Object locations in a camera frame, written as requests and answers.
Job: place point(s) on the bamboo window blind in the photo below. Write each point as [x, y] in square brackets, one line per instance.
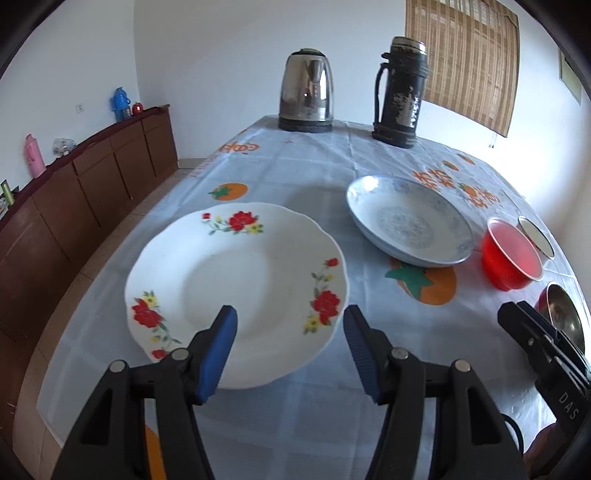
[466, 60]

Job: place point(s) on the small red container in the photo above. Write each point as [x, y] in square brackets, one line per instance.
[137, 109]

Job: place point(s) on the person's right hand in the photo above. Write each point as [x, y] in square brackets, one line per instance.
[545, 452]

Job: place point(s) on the brown wooden sideboard cabinet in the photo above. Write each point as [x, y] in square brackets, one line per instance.
[69, 207]

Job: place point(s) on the green cylindrical can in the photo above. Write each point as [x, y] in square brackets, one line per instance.
[7, 191]

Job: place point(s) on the pink thermos bottle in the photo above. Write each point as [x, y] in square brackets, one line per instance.
[34, 157]

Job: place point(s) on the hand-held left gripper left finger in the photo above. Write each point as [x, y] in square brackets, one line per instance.
[219, 355]

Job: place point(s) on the blue thermos jug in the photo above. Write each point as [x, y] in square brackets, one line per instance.
[120, 104]

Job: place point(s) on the stainless steel bowl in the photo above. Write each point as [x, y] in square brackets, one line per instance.
[561, 309]

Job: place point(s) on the white plate with red flowers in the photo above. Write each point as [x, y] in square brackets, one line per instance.
[240, 277]

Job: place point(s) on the blue patterned white plate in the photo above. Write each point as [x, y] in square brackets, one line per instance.
[406, 221]

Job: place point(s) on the stainless steel electric kettle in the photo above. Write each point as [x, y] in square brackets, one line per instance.
[305, 87]

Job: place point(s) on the clear plastic bag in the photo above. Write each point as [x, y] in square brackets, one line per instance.
[62, 146]

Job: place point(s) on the white tablecloth with orange print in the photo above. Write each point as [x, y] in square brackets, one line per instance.
[295, 170]

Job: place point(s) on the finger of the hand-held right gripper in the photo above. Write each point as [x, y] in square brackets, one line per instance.
[524, 330]
[575, 357]

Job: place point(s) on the framed wall picture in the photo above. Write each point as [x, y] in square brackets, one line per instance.
[570, 78]

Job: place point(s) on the black worn thermos flask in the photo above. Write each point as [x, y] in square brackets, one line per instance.
[401, 97]

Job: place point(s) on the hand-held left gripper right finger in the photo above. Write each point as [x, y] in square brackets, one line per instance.
[360, 350]

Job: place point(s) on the white enamel bowl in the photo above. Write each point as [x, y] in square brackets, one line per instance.
[535, 235]

